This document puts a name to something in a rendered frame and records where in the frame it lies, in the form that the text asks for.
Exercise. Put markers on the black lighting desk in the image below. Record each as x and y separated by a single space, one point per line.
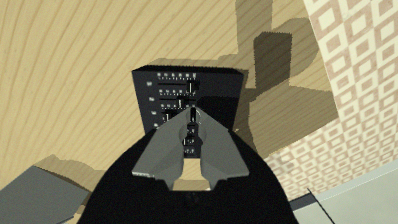
165 91

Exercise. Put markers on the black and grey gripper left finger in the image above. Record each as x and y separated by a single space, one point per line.
159 154

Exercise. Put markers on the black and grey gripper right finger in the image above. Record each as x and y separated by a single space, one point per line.
224 155

